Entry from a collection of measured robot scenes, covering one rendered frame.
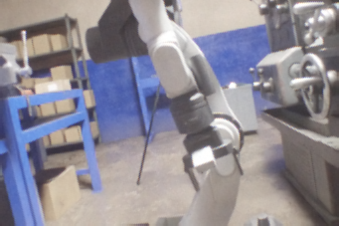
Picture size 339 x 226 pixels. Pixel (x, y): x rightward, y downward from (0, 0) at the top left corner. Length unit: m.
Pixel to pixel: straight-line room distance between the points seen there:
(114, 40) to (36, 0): 4.70
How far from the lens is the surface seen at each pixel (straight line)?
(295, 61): 1.69
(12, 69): 1.50
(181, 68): 0.66
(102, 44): 0.93
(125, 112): 5.01
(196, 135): 0.70
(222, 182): 0.91
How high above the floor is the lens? 0.80
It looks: 4 degrees down
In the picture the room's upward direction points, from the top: 11 degrees counter-clockwise
